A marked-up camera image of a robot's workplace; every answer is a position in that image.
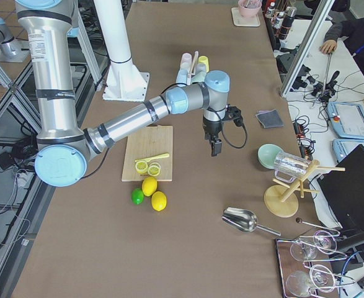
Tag blue teach pendant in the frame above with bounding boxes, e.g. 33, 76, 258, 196
332, 138, 364, 162
327, 102, 364, 140

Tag clear glass mug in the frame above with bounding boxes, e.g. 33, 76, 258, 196
274, 151, 311, 183

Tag cream plastic cup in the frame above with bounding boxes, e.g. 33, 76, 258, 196
180, 62, 191, 71

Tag mirror tray glass rack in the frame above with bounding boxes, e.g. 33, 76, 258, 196
275, 229, 355, 297

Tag black monitor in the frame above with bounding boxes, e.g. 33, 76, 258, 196
317, 145, 364, 230

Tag yellow plastic knife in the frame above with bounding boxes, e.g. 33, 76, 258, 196
135, 153, 170, 163

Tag yellow plastic cup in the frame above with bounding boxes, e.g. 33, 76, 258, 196
198, 55, 210, 72

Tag aluminium frame post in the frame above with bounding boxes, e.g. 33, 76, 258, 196
280, 0, 335, 99

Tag green lime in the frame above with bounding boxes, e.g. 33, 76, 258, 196
131, 188, 145, 205

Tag white wire cup holder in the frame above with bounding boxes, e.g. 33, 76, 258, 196
187, 51, 201, 86

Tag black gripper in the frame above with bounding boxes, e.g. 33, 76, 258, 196
203, 119, 223, 156

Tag wooden mug tree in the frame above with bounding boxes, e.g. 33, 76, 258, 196
264, 160, 345, 218

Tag yellow lemon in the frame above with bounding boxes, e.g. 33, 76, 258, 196
151, 191, 167, 212
141, 176, 158, 197

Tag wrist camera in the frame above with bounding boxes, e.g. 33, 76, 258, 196
225, 106, 244, 127

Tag seated person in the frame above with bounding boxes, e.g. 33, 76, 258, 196
320, 18, 364, 75

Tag lemon slice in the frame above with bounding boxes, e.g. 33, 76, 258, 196
135, 160, 149, 174
147, 162, 161, 177

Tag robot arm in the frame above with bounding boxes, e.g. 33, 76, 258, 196
16, 1, 230, 187

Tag grey folded cloth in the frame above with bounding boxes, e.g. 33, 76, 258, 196
255, 109, 284, 129

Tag grey plastic cup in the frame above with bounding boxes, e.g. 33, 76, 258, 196
195, 63, 206, 75

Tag wine glass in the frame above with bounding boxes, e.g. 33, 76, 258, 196
286, 264, 336, 297
290, 230, 337, 261

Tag metal scoop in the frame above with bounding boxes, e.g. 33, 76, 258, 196
222, 207, 281, 237

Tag green ceramic bowl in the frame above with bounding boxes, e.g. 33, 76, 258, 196
257, 143, 283, 169

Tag pink plastic cup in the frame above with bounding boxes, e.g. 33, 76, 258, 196
180, 53, 192, 64

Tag cream plastic tray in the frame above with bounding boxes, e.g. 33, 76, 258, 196
231, 7, 260, 27

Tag pink bowl of ice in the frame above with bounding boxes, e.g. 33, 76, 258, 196
237, 0, 262, 17

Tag mint green plastic cup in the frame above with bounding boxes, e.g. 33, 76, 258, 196
191, 71, 207, 84

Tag light blue plastic cup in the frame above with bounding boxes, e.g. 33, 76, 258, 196
175, 68, 189, 86

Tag wooden cutting board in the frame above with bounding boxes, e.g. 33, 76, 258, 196
122, 125, 174, 182

